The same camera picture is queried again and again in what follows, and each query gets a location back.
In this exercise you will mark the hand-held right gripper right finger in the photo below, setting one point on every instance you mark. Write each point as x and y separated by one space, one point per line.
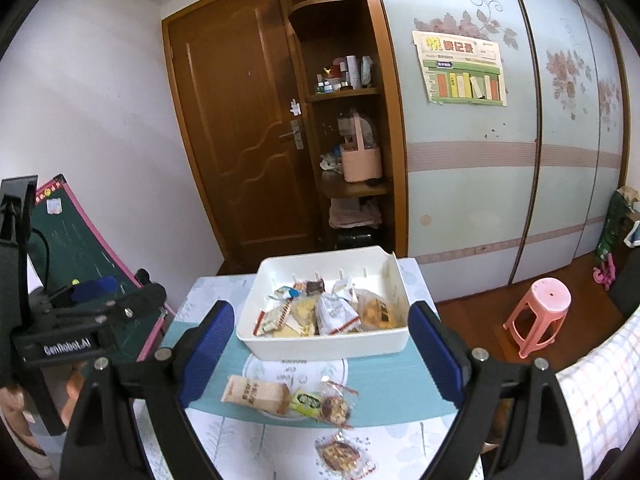
437 355

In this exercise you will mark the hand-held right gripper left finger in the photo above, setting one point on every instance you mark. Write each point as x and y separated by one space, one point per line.
207 355

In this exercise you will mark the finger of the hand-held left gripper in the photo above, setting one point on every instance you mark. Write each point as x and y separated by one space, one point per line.
135 302
97 288

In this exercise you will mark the white plastic bin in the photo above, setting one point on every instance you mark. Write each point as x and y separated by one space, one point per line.
320 347

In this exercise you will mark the dark date snack packet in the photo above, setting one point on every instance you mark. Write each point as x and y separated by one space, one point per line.
315 288

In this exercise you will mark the person's left hand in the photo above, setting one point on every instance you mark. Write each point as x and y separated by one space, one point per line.
12 415

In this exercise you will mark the pink-framed green chalkboard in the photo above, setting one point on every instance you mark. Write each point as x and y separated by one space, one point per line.
75 240

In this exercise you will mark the beige bread packet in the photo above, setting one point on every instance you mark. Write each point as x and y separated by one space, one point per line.
255 395

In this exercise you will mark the teal table mat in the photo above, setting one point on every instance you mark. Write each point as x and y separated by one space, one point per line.
380 380

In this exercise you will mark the red striped snack packet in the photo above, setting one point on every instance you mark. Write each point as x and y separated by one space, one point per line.
270 317

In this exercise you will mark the orange cookie packet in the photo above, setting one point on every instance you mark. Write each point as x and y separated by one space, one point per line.
377 310

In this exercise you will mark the blue white snack packet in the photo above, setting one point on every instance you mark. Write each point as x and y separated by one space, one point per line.
284 291

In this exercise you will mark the yellow cracker packet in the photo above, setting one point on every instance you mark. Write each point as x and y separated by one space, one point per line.
300 312

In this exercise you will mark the green yellow candy packet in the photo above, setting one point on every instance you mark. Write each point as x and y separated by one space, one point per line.
306 402

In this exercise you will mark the white grey-print snack packet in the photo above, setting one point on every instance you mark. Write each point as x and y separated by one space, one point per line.
335 315

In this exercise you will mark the small white snack packet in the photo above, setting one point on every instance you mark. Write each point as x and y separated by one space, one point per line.
345 289

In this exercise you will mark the clear cookie packet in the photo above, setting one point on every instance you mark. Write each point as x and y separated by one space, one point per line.
342 455
335 407

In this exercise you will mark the pink plastic stool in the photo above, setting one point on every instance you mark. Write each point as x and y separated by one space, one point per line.
542 305

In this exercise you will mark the folded pink cloth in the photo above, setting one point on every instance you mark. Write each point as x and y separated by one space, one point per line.
352 212

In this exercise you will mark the checkered bed blanket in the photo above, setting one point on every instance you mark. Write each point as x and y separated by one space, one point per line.
605 385

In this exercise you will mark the floral sliding wardrobe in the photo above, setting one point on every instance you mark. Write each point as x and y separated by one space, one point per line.
475 185

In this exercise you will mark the pink toy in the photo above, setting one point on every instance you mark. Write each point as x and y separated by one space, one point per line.
603 270

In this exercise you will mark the wooden corner shelf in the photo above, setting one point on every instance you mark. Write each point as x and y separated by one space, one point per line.
350 190

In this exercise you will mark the brown wooden door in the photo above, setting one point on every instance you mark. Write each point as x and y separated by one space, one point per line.
230 110

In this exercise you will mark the green printed bag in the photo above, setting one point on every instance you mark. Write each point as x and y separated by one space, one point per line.
612 225

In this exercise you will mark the white door ornament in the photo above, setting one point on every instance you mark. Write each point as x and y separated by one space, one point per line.
295 107

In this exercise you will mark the group of small bottles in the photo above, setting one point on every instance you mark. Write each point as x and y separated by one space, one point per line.
345 77

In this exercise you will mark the wall poster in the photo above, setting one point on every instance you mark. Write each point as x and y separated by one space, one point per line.
460 70

